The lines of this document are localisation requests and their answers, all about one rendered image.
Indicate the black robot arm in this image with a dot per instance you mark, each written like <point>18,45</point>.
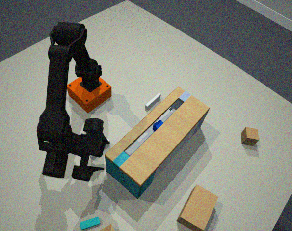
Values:
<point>54,122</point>

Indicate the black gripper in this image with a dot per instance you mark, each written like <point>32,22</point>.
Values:
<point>83,171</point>

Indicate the blue block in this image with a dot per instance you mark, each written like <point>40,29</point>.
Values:
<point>157,125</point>

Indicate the teal rectangular block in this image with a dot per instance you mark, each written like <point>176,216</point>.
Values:
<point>89,223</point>

